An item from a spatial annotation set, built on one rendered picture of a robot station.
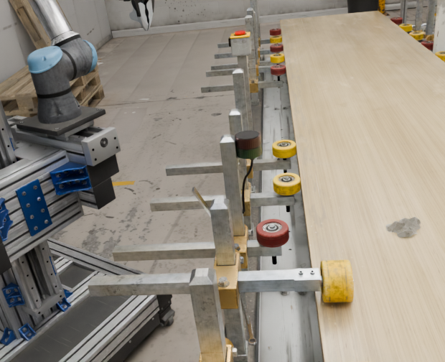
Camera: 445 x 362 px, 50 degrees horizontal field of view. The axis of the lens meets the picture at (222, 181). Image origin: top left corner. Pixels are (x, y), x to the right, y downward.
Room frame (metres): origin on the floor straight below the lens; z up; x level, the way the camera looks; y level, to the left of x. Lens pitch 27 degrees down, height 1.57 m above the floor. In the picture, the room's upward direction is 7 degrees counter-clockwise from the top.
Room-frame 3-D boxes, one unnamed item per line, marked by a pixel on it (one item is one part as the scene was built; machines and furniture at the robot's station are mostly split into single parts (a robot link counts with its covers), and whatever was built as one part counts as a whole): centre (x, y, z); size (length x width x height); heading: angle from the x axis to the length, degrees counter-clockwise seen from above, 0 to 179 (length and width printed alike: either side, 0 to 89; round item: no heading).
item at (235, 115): (1.29, -0.06, 0.87); 0.03 x 0.03 x 0.48; 82
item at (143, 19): (1.61, 0.21, 1.35); 0.06 x 0.03 x 0.09; 54
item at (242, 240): (1.02, -0.02, 0.85); 0.13 x 0.06 x 0.05; 172
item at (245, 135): (1.04, -0.07, 1.03); 0.06 x 0.06 x 0.22; 82
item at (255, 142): (1.04, -0.07, 1.13); 0.06 x 0.06 x 0.02
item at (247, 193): (1.27, -0.05, 0.84); 0.13 x 0.06 x 0.05; 172
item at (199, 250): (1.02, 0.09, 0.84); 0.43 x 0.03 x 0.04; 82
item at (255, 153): (1.04, -0.07, 1.10); 0.06 x 0.06 x 0.02
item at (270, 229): (0.99, -0.11, 0.85); 0.08 x 0.08 x 0.11
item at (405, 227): (0.93, -0.41, 0.91); 0.09 x 0.07 x 0.02; 109
